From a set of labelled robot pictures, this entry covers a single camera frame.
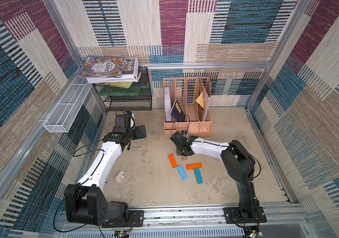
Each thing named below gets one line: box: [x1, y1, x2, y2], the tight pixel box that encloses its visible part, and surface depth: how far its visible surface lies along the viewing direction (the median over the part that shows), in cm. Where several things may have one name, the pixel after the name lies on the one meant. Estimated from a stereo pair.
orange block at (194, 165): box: [186, 162, 203, 171], surface depth 92 cm
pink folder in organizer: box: [198, 76, 212, 121], surface depth 98 cm
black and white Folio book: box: [86, 57, 142, 84], surface depth 83 cm
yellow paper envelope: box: [195, 90, 205, 110], surface depth 93 cm
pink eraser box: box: [113, 170, 126, 184], surface depth 87 cm
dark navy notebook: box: [169, 99, 185, 122], surface depth 107 cm
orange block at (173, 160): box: [168, 153, 178, 169], surface depth 96 cm
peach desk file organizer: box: [162, 76, 213, 139], surface depth 107 cm
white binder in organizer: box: [163, 85, 172, 122], surface depth 103 cm
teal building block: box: [193, 167, 204, 184], surface depth 89 cm
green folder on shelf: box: [98, 85, 142, 96], surface depth 98 cm
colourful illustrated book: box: [78, 56, 127, 78], surface depth 83 cm
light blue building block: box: [176, 164, 188, 180], surface depth 89 cm
